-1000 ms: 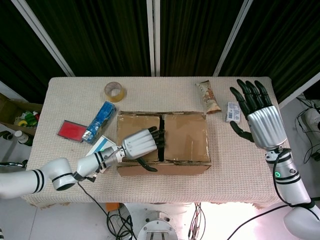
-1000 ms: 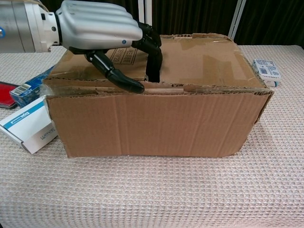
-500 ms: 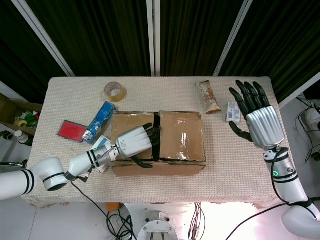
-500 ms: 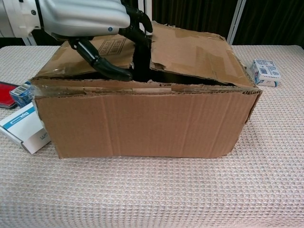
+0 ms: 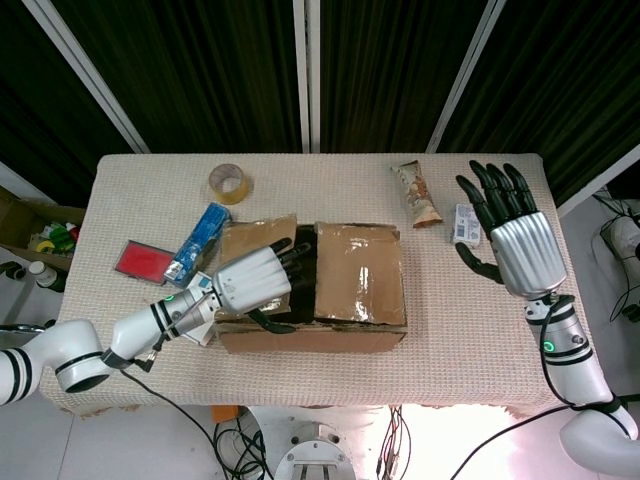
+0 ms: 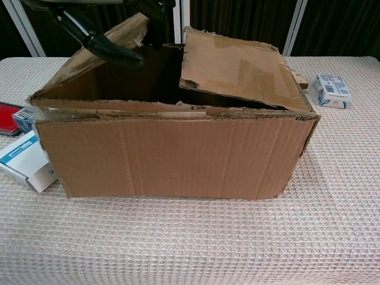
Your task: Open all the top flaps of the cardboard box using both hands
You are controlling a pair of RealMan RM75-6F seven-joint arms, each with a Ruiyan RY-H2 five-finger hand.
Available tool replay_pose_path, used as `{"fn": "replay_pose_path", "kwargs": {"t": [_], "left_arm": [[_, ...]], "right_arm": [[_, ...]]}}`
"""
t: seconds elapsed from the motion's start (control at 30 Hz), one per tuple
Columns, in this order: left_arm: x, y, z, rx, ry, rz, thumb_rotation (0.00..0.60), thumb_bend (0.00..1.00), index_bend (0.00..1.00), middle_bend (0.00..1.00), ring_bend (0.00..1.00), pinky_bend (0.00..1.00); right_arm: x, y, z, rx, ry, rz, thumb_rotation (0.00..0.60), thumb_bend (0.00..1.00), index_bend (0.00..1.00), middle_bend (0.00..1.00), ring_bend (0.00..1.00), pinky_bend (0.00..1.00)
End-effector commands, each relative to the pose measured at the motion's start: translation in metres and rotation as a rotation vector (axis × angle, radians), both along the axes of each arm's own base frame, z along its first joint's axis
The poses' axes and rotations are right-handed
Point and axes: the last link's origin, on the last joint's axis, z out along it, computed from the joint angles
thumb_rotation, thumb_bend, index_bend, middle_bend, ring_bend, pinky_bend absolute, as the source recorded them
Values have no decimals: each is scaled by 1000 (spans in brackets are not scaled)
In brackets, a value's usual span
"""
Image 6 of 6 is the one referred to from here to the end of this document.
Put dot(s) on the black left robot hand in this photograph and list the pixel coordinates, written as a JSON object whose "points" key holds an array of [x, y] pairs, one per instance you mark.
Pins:
{"points": [[115, 55]]}

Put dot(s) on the large brown cardboard box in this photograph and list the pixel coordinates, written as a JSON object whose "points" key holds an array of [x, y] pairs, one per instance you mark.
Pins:
{"points": [[178, 157]]}

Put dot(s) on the small blue barcode box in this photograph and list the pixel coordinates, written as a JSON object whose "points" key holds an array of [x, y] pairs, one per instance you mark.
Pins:
{"points": [[23, 120]]}

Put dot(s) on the white and blue carton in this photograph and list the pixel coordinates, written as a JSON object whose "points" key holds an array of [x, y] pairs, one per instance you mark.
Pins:
{"points": [[20, 166]]}

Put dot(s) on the small white blue printed box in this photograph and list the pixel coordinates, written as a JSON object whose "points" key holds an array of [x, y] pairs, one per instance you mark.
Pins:
{"points": [[331, 90]]}

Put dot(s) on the flat red and black case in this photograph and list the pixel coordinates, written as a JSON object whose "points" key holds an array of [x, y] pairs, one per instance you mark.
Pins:
{"points": [[6, 118]]}

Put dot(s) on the dark pleated curtain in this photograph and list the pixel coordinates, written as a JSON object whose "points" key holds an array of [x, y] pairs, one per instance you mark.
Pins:
{"points": [[237, 15]]}

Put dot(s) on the beige waffle-weave tablecloth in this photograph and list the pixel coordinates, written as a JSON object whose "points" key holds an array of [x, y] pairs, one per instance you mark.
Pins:
{"points": [[190, 237]]}

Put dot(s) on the upright white frame post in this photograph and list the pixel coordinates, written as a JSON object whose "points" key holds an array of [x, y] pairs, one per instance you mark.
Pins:
{"points": [[181, 15]]}

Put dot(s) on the slanted white frame post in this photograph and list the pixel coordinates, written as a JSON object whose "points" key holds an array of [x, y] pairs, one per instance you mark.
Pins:
{"points": [[26, 32], [295, 26]]}

